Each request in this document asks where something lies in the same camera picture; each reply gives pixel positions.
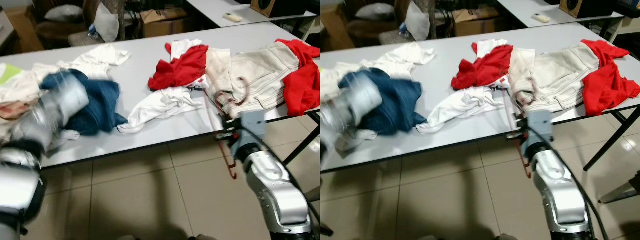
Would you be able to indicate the white pillow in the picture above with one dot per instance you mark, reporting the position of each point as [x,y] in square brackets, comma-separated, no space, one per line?
[374,12]
[64,13]

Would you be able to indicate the grey metal leg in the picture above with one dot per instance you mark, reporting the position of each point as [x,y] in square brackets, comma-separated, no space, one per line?
[622,190]

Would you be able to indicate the brown wooden speaker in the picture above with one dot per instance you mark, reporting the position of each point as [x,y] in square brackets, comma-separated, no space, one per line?
[577,7]
[267,7]

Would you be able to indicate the white remote control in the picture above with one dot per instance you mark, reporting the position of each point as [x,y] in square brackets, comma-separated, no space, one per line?
[541,18]
[233,18]

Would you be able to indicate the brown chair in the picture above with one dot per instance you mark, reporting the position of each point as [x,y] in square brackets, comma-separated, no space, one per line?
[360,30]
[50,32]

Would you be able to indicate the blue garment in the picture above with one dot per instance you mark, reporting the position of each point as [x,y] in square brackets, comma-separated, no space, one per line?
[102,105]
[400,105]

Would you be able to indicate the white cloth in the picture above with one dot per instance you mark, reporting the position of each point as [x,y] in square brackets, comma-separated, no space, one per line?
[405,54]
[100,55]

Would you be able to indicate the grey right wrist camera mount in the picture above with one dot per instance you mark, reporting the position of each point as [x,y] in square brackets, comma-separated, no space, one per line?
[252,122]
[540,125]

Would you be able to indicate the beige trousers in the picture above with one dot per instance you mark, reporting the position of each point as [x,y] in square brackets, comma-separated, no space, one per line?
[555,75]
[255,75]

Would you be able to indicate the white popsicle print shirt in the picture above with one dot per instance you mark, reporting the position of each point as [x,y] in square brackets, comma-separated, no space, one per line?
[160,107]
[462,107]

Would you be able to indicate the red garment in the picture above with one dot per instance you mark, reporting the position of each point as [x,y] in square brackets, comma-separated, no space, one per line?
[302,85]
[482,67]
[607,85]
[182,67]

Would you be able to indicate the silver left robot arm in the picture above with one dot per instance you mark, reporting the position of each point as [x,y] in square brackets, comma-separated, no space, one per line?
[345,112]
[30,125]

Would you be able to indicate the open cardboard box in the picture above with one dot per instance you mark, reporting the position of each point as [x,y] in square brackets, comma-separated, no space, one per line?
[475,22]
[165,22]

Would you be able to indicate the cream garment green print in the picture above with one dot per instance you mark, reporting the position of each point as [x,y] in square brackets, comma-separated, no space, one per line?
[15,82]
[330,80]

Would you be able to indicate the white plastic bag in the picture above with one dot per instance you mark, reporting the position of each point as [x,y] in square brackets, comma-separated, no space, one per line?
[106,22]
[417,22]

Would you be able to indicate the black table leg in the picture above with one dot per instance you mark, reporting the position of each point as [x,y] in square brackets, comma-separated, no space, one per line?
[612,137]
[302,137]

